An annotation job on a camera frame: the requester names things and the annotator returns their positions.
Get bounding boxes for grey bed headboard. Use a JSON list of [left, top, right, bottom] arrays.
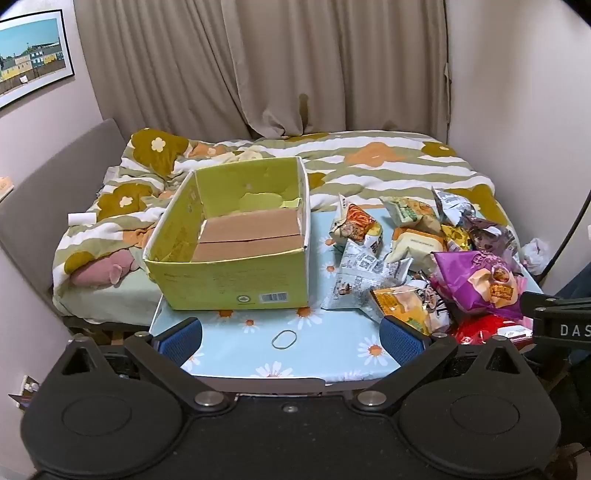
[[0, 118, 125, 296]]

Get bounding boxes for blue daisy print tablecloth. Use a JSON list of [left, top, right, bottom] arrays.
[[148, 207, 544, 382]]

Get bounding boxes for green bed sheet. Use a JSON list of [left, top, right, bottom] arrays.
[[54, 270, 163, 324]]

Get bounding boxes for green cardboard box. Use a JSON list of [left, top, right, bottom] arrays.
[[142, 156, 311, 311]]

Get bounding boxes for black cable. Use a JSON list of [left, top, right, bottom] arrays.
[[538, 191, 591, 289]]

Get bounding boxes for pile of snack bags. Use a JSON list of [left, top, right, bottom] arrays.
[[322, 186, 533, 347]]

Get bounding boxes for white crumpled plastic bag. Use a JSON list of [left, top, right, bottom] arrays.
[[522, 237, 550, 275]]

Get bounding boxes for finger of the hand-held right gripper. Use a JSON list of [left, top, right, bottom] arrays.
[[520, 291, 591, 320]]

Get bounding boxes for dark blue cloth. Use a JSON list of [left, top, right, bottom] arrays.
[[551, 271, 591, 302]]

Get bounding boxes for pale blue printed snack packet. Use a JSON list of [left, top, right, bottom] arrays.
[[322, 240, 414, 311]]

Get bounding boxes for red snack packet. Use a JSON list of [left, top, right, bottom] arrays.
[[452, 316, 534, 348]]

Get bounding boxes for yellow snack packet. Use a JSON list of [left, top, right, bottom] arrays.
[[370, 285, 432, 335]]

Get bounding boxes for beige curtain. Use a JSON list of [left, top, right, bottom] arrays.
[[74, 0, 451, 139]]

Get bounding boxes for floral striped blanket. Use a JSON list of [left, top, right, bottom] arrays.
[[52, 127, 509, 296]]

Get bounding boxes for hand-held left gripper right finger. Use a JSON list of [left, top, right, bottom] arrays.
[[353, 316, 530, 412]]

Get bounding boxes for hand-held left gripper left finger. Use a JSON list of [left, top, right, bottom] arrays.
[[59, 318, 230, 412]]

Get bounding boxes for framed wall poster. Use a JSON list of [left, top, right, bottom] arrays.
[[0, 9, 75, 110]]

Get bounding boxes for purple snack packet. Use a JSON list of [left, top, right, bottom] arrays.
[[431, 250, 528, 321]]

